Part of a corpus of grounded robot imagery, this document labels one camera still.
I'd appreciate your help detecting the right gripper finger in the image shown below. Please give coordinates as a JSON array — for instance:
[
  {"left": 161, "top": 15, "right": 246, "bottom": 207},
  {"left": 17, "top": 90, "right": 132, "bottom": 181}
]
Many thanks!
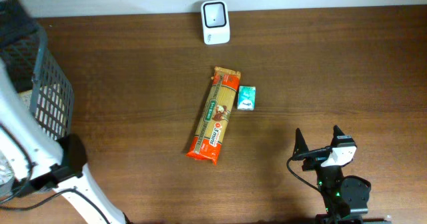
[
  {"left": 331, "top": 125, "right": 346, "bottom": 147},
  {"left": 292, "top": 128, "right": 309, "bottom": 161}
]

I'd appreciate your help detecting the small teal tissue pack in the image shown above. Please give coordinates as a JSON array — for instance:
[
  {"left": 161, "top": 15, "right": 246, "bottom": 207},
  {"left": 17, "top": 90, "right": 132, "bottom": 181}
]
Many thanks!
[{"left": 237, "top": 85, "right": 256, "bottom": 111}]

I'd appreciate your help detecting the orange spaghetti package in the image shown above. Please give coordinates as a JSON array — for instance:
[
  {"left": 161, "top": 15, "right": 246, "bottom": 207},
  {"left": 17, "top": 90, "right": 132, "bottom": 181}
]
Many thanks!
[{"left": 186, "top": 67, "right": 241, "bottom": 164}]

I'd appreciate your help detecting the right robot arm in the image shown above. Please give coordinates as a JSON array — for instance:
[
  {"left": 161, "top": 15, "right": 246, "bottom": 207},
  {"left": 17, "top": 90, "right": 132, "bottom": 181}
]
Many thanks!
[{"left": 286, "top": 125, "right": 388, "bottom": 224}]

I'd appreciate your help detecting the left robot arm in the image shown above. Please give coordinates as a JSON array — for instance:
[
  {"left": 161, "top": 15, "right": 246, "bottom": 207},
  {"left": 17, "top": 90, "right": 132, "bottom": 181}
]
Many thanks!
[{"left": 1, "top": 61, "right": 129, "bottom": 223}]

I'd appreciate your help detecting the grey plastic mesh basket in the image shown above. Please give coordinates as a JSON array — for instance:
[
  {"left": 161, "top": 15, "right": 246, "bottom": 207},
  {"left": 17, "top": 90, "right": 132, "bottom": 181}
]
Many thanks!
[{"left": 1, "top": 0, "right": 74, "bottom": 140}]

